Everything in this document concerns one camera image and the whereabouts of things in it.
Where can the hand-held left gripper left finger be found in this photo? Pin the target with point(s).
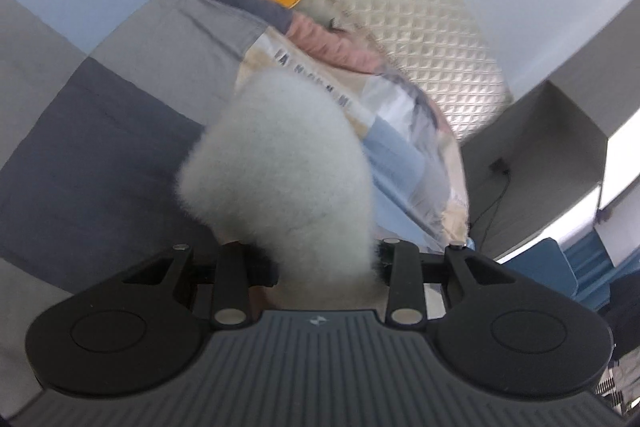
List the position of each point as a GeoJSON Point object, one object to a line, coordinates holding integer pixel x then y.
{"type": "Point", "coordinates": [231, 277]}

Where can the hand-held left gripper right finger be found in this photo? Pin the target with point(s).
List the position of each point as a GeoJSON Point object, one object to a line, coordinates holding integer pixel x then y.
{"type": "Point", "coordinates": [405, 277]}

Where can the cream striped knit sweater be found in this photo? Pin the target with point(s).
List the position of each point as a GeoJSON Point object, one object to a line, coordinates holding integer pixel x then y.
{"type": "Point", "coordinates": [280, 167]}

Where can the blue chair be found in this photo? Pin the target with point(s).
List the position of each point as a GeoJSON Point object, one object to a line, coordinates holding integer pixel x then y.
{"type": "Point", "coordinates": [540, 267]}

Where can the patchwork checked quilt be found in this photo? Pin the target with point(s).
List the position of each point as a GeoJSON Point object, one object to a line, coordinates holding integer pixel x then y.
{"type": "Point", "coordinates": [100, 107]}

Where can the cream quilted headboard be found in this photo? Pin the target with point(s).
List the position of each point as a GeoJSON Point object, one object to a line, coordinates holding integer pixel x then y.
{"type": "Point", "coordinates": [425, 32]}

